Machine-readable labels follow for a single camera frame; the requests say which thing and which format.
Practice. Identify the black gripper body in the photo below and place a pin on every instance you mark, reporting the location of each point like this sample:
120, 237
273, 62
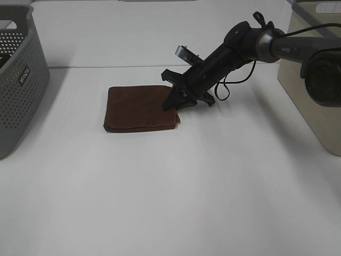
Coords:
199, 78

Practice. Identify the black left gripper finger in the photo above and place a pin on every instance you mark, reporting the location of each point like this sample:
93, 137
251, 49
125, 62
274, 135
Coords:
175, 92

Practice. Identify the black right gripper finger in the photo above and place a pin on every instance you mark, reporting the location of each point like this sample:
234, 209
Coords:
181, 103

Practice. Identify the brown towel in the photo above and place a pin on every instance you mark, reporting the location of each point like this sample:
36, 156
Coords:
138, 109

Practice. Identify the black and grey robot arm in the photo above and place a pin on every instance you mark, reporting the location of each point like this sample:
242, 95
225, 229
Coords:
319, 58

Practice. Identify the beige plastic storage bin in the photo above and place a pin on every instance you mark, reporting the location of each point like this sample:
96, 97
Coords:
324, 121

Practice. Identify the grey perforated plastic basket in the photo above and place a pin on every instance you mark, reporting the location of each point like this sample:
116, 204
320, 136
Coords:
24, 74

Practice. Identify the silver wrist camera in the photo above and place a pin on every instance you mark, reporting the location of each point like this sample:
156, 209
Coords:
188, 56

